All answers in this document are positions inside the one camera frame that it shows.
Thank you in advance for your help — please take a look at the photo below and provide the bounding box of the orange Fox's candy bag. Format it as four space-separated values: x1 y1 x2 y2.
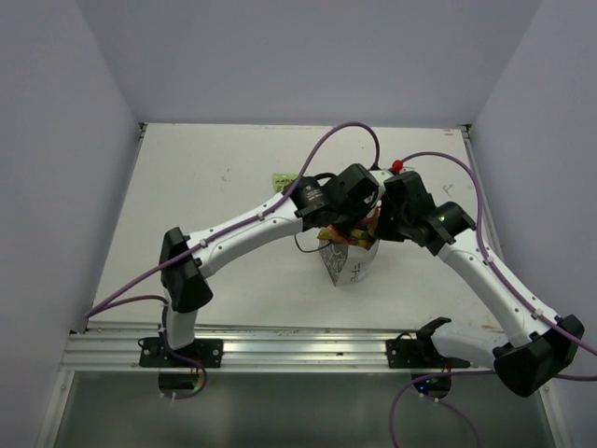
317 207 380 249

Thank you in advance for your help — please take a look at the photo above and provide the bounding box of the white coffee paper bag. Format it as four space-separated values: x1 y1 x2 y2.
294 237 380 287

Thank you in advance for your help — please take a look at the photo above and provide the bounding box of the green snack packet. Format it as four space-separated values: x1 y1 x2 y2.
271 173 298 193

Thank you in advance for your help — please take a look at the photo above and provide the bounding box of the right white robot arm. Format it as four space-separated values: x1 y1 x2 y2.
377 172 585 397

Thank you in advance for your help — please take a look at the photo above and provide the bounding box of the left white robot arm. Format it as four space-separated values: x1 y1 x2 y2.
160 163 390 367

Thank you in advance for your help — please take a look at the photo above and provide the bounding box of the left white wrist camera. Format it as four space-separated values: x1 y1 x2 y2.
369 169 394 189

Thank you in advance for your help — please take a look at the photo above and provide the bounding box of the red cable connector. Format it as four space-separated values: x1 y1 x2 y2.
391 160 404 174

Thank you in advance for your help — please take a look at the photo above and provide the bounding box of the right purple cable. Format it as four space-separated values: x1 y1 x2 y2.
389 151 597 448

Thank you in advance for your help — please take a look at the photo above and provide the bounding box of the purple cable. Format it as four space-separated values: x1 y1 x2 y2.
389 151 597 448
83 121 382 400

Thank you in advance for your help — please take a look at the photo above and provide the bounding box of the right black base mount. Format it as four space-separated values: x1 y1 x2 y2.
385 332 471 370

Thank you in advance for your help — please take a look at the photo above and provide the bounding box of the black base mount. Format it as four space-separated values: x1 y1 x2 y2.
137 337 224 369
385 332 471 370

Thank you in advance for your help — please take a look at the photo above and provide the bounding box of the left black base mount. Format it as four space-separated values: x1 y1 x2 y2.
137 337 224 369

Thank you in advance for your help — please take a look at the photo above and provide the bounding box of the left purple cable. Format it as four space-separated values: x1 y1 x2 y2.
83 121 382 400

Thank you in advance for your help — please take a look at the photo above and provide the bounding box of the aluminium mounting rail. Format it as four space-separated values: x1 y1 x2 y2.
59 322 403 373

